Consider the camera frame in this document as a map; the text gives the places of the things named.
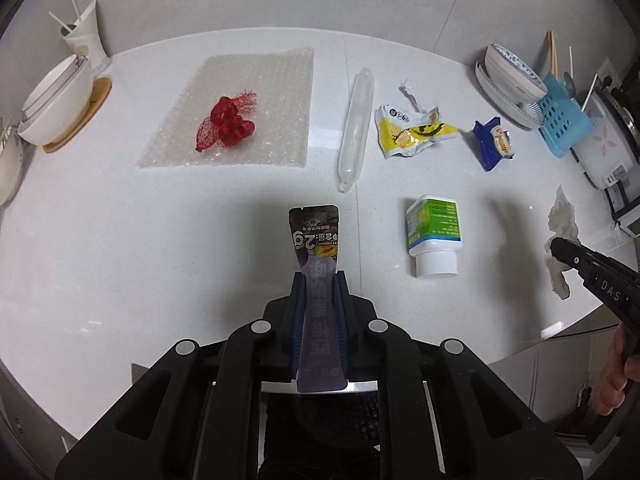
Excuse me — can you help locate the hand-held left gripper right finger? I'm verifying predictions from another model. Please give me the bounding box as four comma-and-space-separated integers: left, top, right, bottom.
335, 270, 586, 480

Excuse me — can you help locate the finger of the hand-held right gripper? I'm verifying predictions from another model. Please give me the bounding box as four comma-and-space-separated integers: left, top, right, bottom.
550, 238, 598, 283

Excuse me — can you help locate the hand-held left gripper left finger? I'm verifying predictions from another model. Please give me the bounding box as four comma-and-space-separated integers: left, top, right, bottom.
55, 270, 306, 480

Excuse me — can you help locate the white tissue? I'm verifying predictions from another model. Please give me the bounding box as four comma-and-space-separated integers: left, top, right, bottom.
544, 185, 581, 301

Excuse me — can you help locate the dark snack sachet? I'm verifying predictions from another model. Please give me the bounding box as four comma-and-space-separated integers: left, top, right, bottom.
289, 205, 348, 393

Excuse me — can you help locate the white bottle with green label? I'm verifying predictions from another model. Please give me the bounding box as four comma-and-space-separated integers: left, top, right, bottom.
405, 194, 460, 280

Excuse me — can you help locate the blue snack wrapper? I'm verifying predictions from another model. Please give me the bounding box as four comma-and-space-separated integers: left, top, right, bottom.
473, 116, 516, 173

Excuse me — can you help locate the clear plastic toothbrush case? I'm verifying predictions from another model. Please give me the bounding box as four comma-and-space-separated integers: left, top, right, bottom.
337, 68, 376, 194

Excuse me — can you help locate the red mesh net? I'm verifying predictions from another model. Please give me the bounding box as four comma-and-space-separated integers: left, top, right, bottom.
195, 91, 257, 152

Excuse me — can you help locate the person's right hand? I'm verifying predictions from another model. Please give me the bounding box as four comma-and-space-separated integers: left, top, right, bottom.
592, 327, 640, 416

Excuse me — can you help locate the white cabinet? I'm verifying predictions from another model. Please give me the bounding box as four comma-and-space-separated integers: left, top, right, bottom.
487, 327, 623, 453

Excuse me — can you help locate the white rice cooker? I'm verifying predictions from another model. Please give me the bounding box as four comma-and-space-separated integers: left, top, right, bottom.
570, 87, 640, 191

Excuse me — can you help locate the blue plastic basket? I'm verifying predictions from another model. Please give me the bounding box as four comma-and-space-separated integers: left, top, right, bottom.
539, 72, 598, 158

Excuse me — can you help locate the white plate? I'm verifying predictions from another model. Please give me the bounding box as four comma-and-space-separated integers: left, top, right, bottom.
474, 60, 543, 130

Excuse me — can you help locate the yellow snack wrapper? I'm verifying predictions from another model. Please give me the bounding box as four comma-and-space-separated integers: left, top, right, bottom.
375, 104, 462, 159

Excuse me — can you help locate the blue patterned bowl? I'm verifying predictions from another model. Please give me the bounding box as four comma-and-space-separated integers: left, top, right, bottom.
484, 42, 547, 106

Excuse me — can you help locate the clear bubble wrap sheet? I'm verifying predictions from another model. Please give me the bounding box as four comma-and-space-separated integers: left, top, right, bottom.
136, 47, 315, 170

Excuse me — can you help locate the small white torn wrapper piece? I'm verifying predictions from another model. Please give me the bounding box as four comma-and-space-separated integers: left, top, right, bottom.
398, 79, 426, 113

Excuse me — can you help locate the wooden coaster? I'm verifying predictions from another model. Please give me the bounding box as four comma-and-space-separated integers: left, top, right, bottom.
42, 77, 112, 153

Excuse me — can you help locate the large white ceramic bowl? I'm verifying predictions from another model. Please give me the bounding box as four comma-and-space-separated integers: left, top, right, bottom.
19, 52, 95, 147

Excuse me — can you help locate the white dish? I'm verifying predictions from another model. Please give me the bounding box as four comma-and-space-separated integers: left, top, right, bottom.
0, 130, 26, 206

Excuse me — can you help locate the tall white cup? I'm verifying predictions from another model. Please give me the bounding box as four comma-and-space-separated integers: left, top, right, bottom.
62, 0, 112, 73

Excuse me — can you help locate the white wall socket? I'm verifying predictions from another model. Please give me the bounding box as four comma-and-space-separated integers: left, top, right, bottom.
597, 57, 617, 88

